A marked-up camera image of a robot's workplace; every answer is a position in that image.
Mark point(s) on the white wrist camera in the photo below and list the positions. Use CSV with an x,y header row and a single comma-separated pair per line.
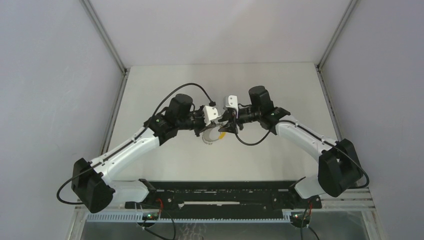
x,y
210,114
231,102

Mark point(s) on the yellow capped key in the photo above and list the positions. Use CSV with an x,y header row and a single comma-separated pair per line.
x,y
222,135

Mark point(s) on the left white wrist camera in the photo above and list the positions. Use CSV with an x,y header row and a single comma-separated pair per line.
x,y
210,114

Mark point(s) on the right aluminium frame post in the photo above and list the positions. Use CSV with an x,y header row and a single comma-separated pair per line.
x,y
336,34

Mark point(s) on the right green circuit board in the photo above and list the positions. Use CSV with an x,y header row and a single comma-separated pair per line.
x,y
297,218

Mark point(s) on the aluminium frame post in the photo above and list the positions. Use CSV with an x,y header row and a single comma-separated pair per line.
x,y
336,34
103,34

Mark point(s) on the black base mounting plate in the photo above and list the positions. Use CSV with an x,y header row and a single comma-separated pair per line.
x,y
216,214

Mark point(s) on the left aluminium frame post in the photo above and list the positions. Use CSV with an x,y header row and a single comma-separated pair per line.
x,y
103,34

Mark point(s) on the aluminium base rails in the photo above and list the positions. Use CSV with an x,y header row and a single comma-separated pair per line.
x,y
364,198

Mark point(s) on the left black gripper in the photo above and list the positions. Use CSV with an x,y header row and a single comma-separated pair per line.
x,y
203,126

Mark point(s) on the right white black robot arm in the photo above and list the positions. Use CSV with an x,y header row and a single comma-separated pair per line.
x,y
339,168

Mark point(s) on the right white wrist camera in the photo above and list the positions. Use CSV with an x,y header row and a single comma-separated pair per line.
x,y
231,102

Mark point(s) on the left green circuit board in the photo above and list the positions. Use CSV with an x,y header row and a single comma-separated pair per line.
x,y
151,217

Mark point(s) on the green circuit board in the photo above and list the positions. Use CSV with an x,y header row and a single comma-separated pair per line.
x,y
151,217
297,218

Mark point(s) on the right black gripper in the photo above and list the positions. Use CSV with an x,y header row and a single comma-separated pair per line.
x,y
229,117

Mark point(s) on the silver keyring with chain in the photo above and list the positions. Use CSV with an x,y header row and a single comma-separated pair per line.
x,y
211,134

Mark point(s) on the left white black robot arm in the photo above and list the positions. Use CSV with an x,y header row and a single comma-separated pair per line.
x,y
93,181

